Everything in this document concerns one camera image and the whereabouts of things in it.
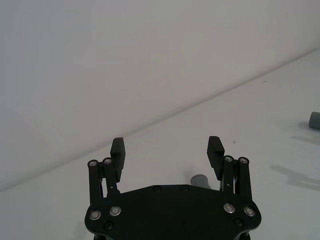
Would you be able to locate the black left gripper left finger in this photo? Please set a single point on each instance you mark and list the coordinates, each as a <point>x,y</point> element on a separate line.
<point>118,155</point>

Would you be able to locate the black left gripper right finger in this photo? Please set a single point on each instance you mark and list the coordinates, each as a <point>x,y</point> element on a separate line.
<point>214,155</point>

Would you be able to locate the grey round peg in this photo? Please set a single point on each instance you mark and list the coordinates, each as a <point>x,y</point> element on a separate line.
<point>200,180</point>
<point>315,120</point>

